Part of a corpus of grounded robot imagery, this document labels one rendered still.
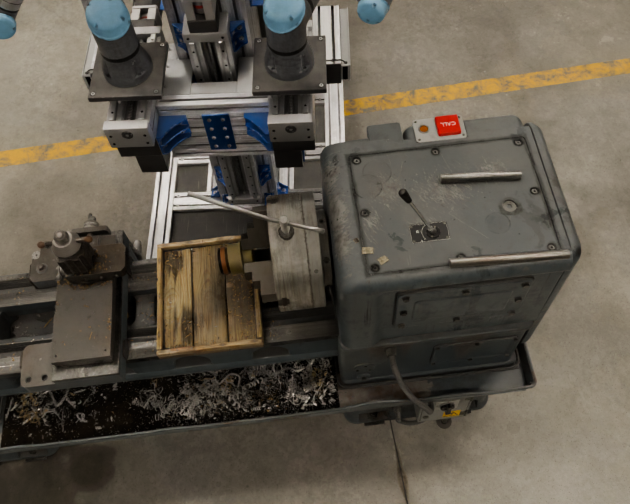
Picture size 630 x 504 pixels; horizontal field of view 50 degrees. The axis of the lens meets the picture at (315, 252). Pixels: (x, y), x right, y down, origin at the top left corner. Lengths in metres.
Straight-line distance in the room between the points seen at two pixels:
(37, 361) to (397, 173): 1.13
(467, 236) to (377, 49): 2.27
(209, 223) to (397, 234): 1.43
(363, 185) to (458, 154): 0.26
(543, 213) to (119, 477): 1.90
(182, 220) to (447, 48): 1.74
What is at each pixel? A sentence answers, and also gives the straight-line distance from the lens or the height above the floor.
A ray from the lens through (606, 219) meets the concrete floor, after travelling 3.37.
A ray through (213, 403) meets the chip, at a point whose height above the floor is 0.58.
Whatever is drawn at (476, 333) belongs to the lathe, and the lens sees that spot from 2.01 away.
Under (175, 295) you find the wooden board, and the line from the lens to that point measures 2.07.
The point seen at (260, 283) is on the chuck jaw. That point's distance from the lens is 1.78.
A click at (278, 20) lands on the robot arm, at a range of 1.97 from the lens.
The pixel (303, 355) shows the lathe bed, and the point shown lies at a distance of 2.12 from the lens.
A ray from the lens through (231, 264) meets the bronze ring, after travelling 1.82.
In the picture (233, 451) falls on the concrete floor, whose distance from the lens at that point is 2.80.
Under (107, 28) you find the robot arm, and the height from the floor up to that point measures 1.37.
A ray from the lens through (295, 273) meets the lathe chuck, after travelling 1.70.
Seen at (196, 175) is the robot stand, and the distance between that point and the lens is 3.12.
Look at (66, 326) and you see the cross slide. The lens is 2.03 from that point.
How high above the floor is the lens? 2.69
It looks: 61 degrees down
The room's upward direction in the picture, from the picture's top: 5 degrees counter-clockwise
